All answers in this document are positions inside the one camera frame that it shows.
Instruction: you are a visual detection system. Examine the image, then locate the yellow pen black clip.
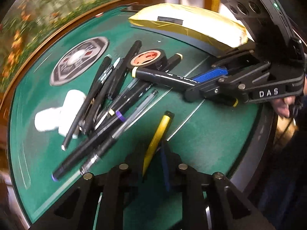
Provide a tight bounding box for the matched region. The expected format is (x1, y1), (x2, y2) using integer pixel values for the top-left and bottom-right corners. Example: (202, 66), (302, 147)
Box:
(142, 111), (174, 176)

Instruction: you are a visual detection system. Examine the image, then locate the black tape roll orange core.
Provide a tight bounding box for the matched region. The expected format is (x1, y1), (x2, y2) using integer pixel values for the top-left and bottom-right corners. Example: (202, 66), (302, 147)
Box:
(127, 49), (168, 70)

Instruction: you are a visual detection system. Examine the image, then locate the person right hand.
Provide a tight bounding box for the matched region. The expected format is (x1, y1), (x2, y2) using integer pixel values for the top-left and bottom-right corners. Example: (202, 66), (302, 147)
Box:
(270, 75), (306, 118)

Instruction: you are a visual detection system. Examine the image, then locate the yellow white storage tray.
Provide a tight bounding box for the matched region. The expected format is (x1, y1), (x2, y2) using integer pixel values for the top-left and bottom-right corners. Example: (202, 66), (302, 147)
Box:
(129, 3), (248, 57)

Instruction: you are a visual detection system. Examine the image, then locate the clear barrel gel pen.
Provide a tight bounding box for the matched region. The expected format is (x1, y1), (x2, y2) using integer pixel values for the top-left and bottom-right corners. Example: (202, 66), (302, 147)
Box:
(79, 89), (158, 175)

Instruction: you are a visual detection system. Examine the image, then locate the white plastic bottle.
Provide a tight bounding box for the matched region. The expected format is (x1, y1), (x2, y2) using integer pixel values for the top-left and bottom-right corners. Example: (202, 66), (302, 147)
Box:
(34, 89), (86, 137)

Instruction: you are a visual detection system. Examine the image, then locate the black marker thick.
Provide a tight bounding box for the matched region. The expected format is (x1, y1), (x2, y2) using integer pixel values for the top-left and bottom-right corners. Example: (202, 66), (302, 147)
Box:
(107, 40), (142, 100)

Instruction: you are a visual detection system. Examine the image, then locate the black pen silver tip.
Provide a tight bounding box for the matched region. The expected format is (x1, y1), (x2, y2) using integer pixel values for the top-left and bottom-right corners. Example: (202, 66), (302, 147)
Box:
(81, 58), (122, 135)

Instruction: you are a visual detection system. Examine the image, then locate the black pen long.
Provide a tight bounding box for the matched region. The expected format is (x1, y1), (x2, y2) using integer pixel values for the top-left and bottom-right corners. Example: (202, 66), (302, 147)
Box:
(61, 55), (113, 151)

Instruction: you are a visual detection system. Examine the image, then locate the round mahjong table control panel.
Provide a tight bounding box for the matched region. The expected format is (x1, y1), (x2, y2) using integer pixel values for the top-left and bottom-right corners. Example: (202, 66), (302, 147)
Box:
(50, 36), (109, 86)

